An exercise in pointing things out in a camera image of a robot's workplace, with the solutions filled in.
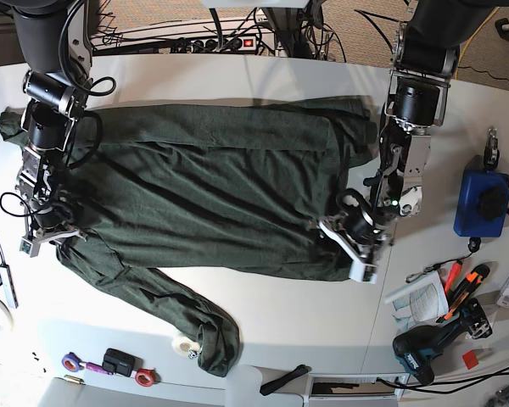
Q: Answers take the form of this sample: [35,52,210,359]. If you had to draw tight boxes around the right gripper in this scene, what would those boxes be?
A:
[20,207,87,258]

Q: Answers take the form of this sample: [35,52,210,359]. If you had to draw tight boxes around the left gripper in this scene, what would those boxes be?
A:
[311,211,394,283]

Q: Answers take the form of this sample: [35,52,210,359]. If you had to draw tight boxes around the blue box with black knob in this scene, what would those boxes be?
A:
[452,125,509,255]

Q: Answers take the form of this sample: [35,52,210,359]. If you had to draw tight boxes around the dark green t-shirt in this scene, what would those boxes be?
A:
[0,96,378,378]

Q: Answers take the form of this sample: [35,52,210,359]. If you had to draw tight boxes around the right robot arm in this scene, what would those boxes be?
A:
[6,1,103,257]

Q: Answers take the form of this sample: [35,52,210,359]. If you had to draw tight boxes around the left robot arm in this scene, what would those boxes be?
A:
[318,1,498,283]

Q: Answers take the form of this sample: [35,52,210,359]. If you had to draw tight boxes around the grey usb hub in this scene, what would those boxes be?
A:
[0,263,18,309]

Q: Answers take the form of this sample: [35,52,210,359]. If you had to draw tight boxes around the rolled paper sheet with drawing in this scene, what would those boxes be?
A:
[384,271,449,332]

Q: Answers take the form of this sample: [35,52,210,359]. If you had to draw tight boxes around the orange black utility knife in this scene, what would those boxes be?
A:
[435,264,490,324]

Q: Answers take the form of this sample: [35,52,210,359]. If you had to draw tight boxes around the purple tape roll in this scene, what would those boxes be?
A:
[61,352,82,372]

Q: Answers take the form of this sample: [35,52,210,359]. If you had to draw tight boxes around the red square sticker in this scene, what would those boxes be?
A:
[461,350,478,370]

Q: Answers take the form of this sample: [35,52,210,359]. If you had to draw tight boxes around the clear tape rolls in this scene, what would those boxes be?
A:
[171,332,202,360]

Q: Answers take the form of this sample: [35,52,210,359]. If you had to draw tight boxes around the red tape roll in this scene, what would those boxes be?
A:
[134,369,155,387]

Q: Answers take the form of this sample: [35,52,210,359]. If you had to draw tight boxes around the black power strip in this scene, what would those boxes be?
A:
[169,36,257,55]

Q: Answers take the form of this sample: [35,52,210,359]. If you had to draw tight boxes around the dark teal cordless drill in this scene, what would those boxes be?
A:
[392,298,493,386]

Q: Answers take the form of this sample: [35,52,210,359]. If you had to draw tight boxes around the black strap handle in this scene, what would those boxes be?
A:
[260,365,310,396]

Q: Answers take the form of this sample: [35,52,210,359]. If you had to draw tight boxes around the black action camera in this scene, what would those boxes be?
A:
[102,348,136,377]

